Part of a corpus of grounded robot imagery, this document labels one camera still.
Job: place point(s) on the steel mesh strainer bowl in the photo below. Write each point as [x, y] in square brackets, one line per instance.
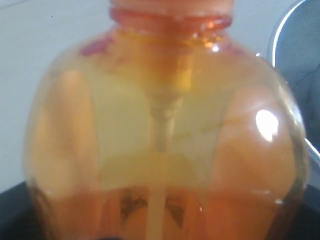
[294, 50]

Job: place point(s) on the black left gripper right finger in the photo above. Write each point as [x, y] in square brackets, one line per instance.
[307, 221]

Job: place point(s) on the orange dish soap pump bottle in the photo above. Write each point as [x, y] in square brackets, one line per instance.
[165, 128]

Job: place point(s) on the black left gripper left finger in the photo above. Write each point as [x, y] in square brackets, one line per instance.
[26, 213]

